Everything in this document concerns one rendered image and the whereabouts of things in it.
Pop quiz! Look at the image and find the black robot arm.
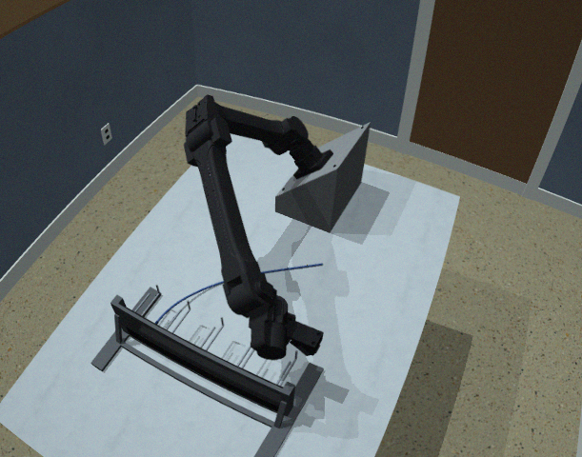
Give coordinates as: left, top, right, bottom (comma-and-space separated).
184, 95, 333, 360

